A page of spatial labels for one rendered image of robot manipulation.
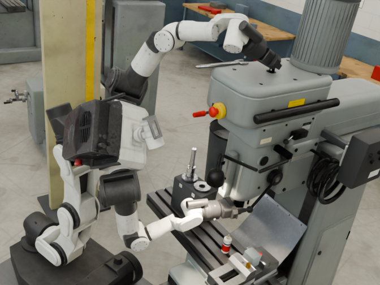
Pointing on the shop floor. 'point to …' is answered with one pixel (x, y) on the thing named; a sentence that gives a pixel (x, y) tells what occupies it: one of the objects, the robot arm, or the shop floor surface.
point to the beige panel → (68, 74)
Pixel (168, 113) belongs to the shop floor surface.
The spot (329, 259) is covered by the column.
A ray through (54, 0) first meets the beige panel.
